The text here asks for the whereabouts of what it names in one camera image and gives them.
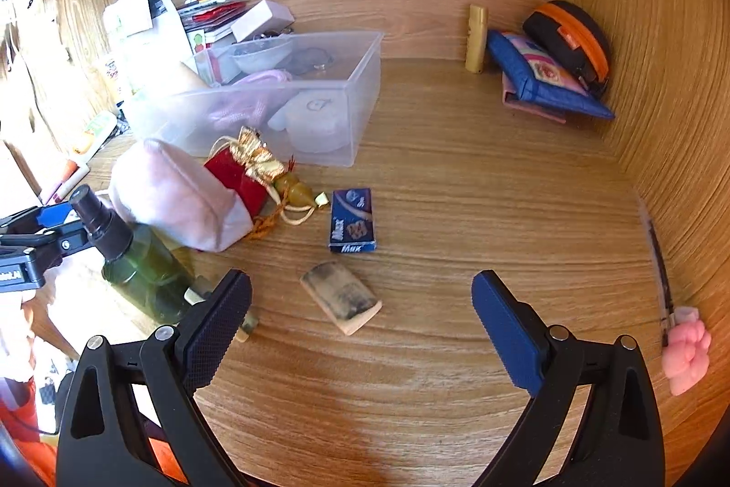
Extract red velvet drawstring pouch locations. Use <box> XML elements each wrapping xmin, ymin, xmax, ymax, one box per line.
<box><xmin>203</xmin><ymin>126</ymin><xmax>286</xmax><ymax>214</ymax></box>

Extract clear plastic storage box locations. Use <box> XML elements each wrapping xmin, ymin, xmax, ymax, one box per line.
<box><xmin>128</xmin><ymin>31</ymin><xmax>384</xmax><ymax>168</ymax></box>

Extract wooden desktop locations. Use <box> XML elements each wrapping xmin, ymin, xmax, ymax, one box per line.
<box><xmin>46</xmin><ymin>56</ymin><xmax>685</xmax><ymax>487</ymax></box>

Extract orange clothing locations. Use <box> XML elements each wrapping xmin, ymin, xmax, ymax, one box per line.
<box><xmin>0</xmin><ymin>378</ymin><xmax>189</xmax><ymax>487</ymax></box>

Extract small blue cardboard box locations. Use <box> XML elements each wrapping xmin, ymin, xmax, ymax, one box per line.
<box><xmin>328</xmin><ymin>188</ymin><xmax>378</xmax><ymax>254</ymax></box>

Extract pink knitted pouch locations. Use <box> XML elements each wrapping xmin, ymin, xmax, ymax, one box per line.
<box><xmin>208</xmin><ymin>69</ymin><xmax>293</xmax><ymax>130</ymax></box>

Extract clear plastic dish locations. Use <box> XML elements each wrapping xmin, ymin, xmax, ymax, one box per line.
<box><xmin>231</xmin><ymin>36</ymin><xmax>293</xmax><ymax>73</ymax></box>

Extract pink wallet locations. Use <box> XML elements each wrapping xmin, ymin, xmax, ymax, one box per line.
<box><xmin>502</xmin><ymin>70</ymin><xmax>568</xmax><ymax>124</ymax></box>

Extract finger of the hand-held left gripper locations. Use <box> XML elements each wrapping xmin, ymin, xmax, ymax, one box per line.
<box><xmin>0</xmin><ymin>227</ymin><xmax>95</xmax><ymax>271</ymax></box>
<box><xmin>0</xmin><ymin>203</ymin><xmax>78</xmax><ymax>237</ymax></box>

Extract worn wooden block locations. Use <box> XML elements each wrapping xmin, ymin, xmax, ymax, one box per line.
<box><xmin>300</xmin><ymin>263</ymin><xmax>382</xmax><ymax>336</ymax></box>

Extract white rectangular box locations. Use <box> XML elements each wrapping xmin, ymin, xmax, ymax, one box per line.
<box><xmin>231</xmin><ymin>0</ymin><xmax>296</xmax><ymax>43</ymax></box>

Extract gourd pendant with tassel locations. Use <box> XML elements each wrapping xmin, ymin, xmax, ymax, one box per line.
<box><xmin>251</xmin><ymin>170</ymin><xmax>330</xmax><ymax>242</ymax></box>

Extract green and orange tube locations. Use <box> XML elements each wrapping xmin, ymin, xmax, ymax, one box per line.
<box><xmin>73</xmin><ymin>112</ymin><xmax>118</xmax><ymax>158</ymax></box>

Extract blue fabric pouch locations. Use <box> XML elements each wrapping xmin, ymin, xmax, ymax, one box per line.
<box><xmin>486</xmin><ymin>29</ymin><xmax>615</xmax><ymax>120</ymax></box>

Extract gold cylinder stamp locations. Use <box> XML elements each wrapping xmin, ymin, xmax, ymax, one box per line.
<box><xmin>464</xmin><ymin>4</ymin><xmax>490</xmax><ymax>74</ymax></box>

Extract pink squishy toy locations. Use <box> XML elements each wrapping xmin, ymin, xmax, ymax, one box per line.
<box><xmin>662</xmin><ymin>307</ymin><xmax>713</xmax><ymax>397</ymax></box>

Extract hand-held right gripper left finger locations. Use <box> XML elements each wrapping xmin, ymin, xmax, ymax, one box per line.
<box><xmin>56</xmin><ymin>268</ymin><xmax>253</xmax><ymax>487</ymax></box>

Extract green spray bottle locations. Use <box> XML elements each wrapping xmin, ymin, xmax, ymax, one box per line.
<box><xmin>69</xmin><ymin>184</ymin><xmax>198</xmax><ymax>325</ymax></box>

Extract pink plush pouch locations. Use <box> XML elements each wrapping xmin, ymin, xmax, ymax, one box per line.
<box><xmin>108</xmin><ymin>138</ymin><xmax>255</xmax><ymax>253</ymax></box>

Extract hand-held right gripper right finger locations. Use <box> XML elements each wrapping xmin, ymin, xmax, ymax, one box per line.
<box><xmin>471</xmin><ymin>270</ymin><xmax>666</xmax><ymax>487</ymax></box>

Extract white round case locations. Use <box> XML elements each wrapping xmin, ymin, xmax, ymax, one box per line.
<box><xmin>268</xmin><ymin>90</ymin><xmax>350</xmax><ymax>154</ymax></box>

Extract white paper bag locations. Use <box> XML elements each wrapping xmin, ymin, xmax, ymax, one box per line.
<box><xmin>104</xmin><ymin>0</ymin><xmax>198</xmax><ymax>91</ymax></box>

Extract dark pen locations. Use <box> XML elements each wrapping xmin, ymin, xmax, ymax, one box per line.
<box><xmin>639</xmin><ymin>202</ymin><xmax>677</xmax><ymax>348</ymax></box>

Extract black pouch with orange zipper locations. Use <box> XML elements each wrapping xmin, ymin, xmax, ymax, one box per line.
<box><xmin>522</xmin><ymin>0</ymin><xmax>612</xmax><ymax>97</ymax></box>

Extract stack of books and packets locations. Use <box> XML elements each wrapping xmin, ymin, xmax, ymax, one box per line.
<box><xmin>177</xmin><ymin>0</ymin><xmax>247</xmax><ymax>46</ymax></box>

